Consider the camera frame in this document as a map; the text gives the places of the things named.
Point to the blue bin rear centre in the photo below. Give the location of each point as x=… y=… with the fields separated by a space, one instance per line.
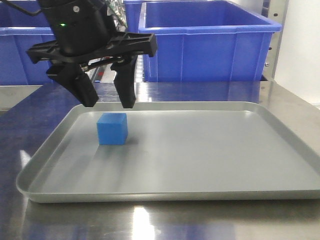
x=132 y=13

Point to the blue plastic bin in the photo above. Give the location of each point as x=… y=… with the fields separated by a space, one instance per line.
x=205 y=41
x=22 y=24

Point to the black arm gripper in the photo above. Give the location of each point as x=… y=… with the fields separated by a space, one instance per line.
x=84 y=31

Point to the blue plastic bin left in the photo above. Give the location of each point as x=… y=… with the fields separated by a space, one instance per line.
x=22 y=24

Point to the blue plastic bin right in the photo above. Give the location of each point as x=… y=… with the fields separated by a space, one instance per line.
x=205 y=41

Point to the grey metal tray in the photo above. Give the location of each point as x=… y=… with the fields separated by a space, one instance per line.
x=174 y=151

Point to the white roller conveyor track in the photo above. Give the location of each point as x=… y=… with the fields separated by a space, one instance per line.
x=94 y=73

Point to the blue cube block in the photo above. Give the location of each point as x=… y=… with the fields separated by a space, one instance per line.
x=112 y=129

